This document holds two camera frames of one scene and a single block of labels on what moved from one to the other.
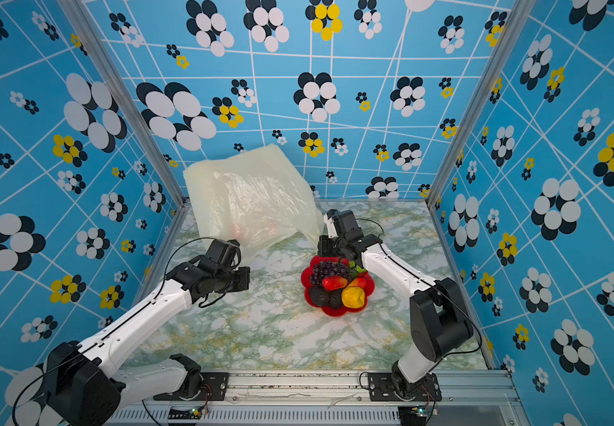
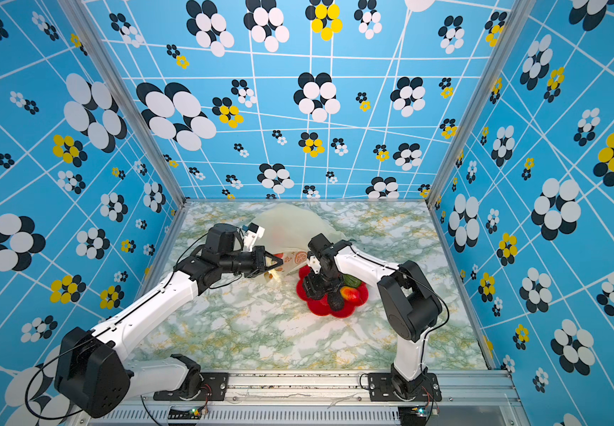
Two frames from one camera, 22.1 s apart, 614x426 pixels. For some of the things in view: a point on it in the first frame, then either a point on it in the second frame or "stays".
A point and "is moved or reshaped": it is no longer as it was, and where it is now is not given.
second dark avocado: [334, 298] stays
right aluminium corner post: [522, 12] stays
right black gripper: [324, 247] → [312, 287]
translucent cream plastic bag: [255, 196] is moved or reshaped
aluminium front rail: [469, 398] stays
